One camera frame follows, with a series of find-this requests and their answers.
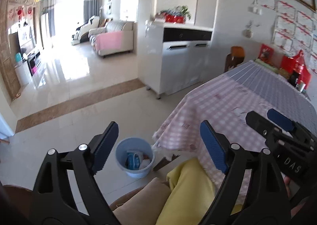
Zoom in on pink checked tablecloth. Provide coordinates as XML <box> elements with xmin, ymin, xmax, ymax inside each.
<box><xmin>153</xmin><ymin>74</ymin><xmax>274</xmax><ymax>189</ymax></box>

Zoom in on brown wooden chair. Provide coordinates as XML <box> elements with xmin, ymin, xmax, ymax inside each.
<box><xmin>224</xmin><ymin>46</ymin><xmax>245</xmax><ymax>72</ymax></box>

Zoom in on white paper cup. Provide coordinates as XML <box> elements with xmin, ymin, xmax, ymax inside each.
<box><xmin>297</xmin><ymin>81</ymin><xmax>306</xmax><ymax>93</ymax></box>

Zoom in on white massage chair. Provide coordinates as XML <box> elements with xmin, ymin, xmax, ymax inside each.
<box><xmin>72</xmin><ymin>15</ymin><xmax>100</xmax><ymax>46</ymax></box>

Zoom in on blue white paper box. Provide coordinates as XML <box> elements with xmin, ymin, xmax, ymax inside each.
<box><xmin>125</xmin><ymin>150</ymin><xmax>144</xmax><ymax>170</ymax></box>

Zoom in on potted green plant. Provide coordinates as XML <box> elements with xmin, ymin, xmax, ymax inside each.
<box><xmin>177</xmin><ymin>5</ymin><xmax>191</xmax><ymax>21</ymax></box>

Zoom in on white tv stand cabinet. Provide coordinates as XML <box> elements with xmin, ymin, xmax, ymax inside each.
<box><xmin>15</xmin><ymin>62</ymin><xmax>32</xmax><ymax>87</ymax></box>

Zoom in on pink blanket on sofa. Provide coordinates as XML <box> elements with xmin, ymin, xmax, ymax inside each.
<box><xmin>95</xmin><ymin>31</ymin><xmax>123</xmax><ymax>51</ymax></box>

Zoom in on beige sofa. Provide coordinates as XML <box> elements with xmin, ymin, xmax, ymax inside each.
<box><xmin>88</xmin><ymin>20</ymin><xmax>134</xmax><ymax>57</ymax></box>

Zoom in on yellow trousers leg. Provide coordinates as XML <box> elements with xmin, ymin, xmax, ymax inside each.
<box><xmin>154</xmin><ymin>157</ymin><xmax>244</xmax><ymax>225</ymax></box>

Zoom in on television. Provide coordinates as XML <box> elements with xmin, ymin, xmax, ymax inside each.
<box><xmin>9</xmin><ymin>26</ymin><xmax>36</xmax><ymax>56</ymax></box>

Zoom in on red gift bag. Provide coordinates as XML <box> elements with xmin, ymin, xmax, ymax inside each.
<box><xmin>280</xmin><ymin>50</ymin><xmax>311</xmax><ymax>90</ymax></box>

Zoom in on grey grid tablecloth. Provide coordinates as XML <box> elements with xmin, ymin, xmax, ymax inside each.
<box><xmin>225</xmin><ymin>61</ymin><xmax>316</xmax><ymax>133</ymax></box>

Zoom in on cola bottle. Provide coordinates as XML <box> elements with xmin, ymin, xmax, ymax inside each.
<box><xmin>288</xmin><ymin>62</ymin><xmax>304</xmax><ymax>87</ymax></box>

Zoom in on orange white plastic bag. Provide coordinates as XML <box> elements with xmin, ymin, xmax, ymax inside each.
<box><xmin>139</xmin><ymin>155</ymin><xmax>152</xmax><ymax>170</ymax></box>

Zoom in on red photo frame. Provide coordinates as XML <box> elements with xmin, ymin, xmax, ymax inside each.
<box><xmin>258</xmin><ymin>44</ymin><xmax>274</xmax><ymax>64</ymax></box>

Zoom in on red gift boxes on cabinet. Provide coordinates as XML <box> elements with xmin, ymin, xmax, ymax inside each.
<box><xmin>154</xmin><ymin>10</ymin><xmax>185</xmax><ymax>24</ymax></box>

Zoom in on white sideboard cabinet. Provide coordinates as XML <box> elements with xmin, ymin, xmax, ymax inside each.
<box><xmin>138</xmin><ymin>21</ymin><xmax>213</xmax><ymax>99</ymax></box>

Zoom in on blue plastic trash bucket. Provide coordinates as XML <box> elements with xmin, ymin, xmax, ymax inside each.
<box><xmin>115</xmin><ymin>137</ymin><xmax>155</xmax><ymax>179</ymax></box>

